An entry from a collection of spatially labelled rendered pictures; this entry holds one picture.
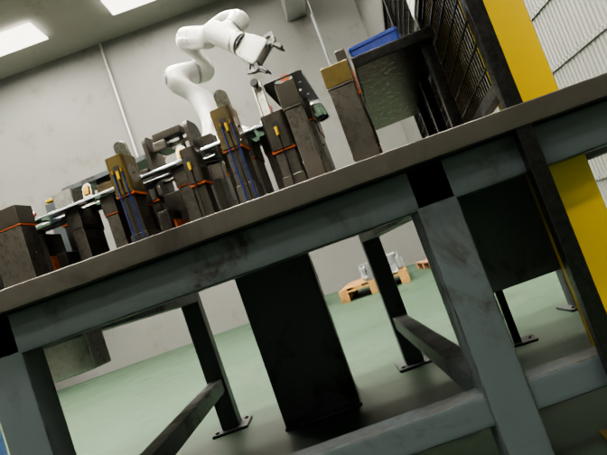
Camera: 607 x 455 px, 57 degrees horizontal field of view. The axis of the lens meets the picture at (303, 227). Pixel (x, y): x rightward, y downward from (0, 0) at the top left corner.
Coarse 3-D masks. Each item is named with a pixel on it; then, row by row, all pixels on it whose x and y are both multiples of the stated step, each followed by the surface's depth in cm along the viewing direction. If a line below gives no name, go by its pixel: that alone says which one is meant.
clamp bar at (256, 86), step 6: (252, 84) 189; (258, 84) 193; (258, 90) 193; (264, 90) 193; (258, 96) 192; (264, 96) 191; (258, 102) 191; (264, 102) 191; (258, 108) 190; (264, 108) 191; (264, 114) 191
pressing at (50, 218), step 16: (320, 112) 175; (256, 128) 168; (208, 160) 185; (144, 176) 173; (160, 176) 184; (112, 192) 183; (64, 208) 178; (96, 208) 196; (48, 224) 194; (64, 224) 198
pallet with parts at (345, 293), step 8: (392, 256) 691; (400, 256) 744; (368, 264) 695; (392, 264) 690; (400, 264) 693; (360, 272) 701; (368, 272) 696; (392, 272) 689; (400, 272) 684; (360, 280) 776; (368, 280) 695; (408, 280) 682; (344, 288) 720; (352, 288) 767; (360, 288) 691; (376, 288) 688; (344, 296) 694; (352, 296) 731
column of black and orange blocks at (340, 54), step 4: (336, 52) 186; (340, 52) 186; (344, 52) 185; (336, 56) 186; (340, 56) 186; (344, 56) 185; (340, 60) 186; (348, 60) 185; (352, 72) 185; (356, 80) 184; (360, 92) 184; (360, 96) 184; (364, 104) 184; (364, 108) 184; (368, 112) 184; (368, 116) 184; (372, 124) 183; (372, 128) 183; (376, 132) 183; (376, 136) 183; (376, 140) 183; (380, 148) 183; (380, 152) 183
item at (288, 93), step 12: (288, 84) 133; (288, 96) 133; (300, 96) 135; (288, 108) 133; (300, 108) 133; (288, 120) 133; (300, 120) 133; (300, 132) 133; (312, 132) 135; (300, 144) 133; (312, 144) 132; (312, 156) 132; (312, 168) 132; (324, 168) 133
